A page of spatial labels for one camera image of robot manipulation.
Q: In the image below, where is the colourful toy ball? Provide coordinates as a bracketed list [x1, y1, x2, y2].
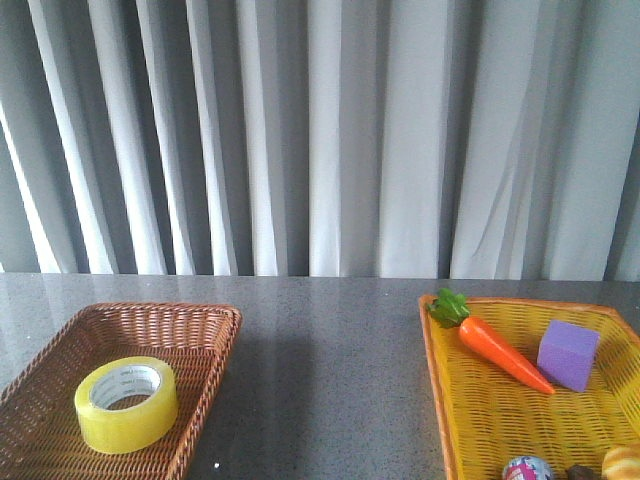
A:
[502, 455, 555, 480]

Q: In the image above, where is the yellow tape roll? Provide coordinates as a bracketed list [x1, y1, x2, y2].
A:
[74, 356, 179, 454]

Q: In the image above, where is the grey pleated curtain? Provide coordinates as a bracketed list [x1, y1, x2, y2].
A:
[1, 1, 639, 281]

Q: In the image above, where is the dark brown toy piece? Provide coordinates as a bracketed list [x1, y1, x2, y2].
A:
[566, 464, 602, 480]

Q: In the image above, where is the brown wicker basket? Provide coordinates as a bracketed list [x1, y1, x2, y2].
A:
[1, 302, 242, 479]

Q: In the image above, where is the golden toy bread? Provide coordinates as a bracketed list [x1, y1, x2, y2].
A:
[601, 444, 640, 480]

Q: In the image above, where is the orange toy carrot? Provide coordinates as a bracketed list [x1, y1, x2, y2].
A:
[427, 288, 555, 395]

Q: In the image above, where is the purple foam cube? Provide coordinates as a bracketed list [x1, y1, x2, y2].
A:
[536, 319, 600, 393]

